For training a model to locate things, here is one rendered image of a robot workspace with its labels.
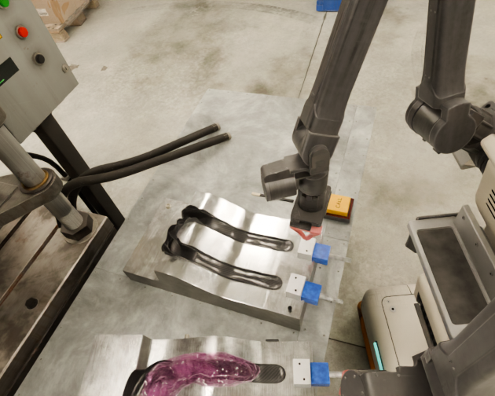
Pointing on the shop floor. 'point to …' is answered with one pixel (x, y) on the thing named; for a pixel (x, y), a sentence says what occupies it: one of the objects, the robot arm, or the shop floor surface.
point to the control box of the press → (34, 90)
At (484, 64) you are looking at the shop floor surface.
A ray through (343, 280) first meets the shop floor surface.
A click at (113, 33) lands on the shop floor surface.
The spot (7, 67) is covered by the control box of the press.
